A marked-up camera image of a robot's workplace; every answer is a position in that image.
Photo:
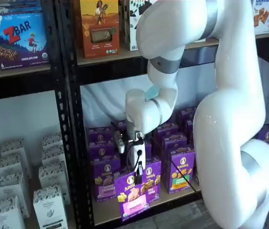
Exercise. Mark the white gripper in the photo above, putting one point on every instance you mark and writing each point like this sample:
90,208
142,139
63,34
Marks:
131,156

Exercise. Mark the purple Annie's box pink patch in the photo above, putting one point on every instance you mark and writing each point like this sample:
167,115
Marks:
100,134
104,190
134,200
101,150

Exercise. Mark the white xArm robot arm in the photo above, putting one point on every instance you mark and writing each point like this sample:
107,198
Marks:
232,119

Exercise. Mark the purple Annie's box, yellow label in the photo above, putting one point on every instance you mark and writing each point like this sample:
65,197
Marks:
154,181

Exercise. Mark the purple Annie's box green patch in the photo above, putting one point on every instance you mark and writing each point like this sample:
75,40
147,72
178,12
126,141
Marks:
174,140
166,130
181,171

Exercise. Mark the purple Annie's box yellow patch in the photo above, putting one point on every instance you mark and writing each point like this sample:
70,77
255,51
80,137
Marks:
189,125
187,113

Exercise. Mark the white tall carton box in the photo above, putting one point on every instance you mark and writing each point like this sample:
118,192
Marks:
9,165
52,140
53,155
49,207
13,148
11,190
53,176
4,214

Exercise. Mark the black metal shelf rack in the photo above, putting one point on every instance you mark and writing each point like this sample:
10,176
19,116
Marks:
106,74

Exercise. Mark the wooden shelf board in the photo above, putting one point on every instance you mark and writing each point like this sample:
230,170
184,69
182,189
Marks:
17,72
125,56

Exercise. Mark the white Simple Mills chocolate box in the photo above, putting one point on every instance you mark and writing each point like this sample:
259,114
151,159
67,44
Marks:
132,40

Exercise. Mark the orange Revival box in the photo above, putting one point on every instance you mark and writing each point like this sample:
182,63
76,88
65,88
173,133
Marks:
100,28

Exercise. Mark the blue Z Bar box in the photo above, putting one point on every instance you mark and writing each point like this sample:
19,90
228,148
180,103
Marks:
20,40
17,7

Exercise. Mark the blue crackers sea salt box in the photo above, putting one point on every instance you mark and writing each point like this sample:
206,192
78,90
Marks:
264,16

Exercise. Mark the purple Annie's boxes back rows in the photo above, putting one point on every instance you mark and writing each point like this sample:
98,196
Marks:
103,212

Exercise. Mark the white boxes group lower left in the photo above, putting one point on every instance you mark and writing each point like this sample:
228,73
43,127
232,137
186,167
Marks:
17,87

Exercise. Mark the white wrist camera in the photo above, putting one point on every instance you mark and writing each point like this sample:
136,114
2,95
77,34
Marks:
119,143

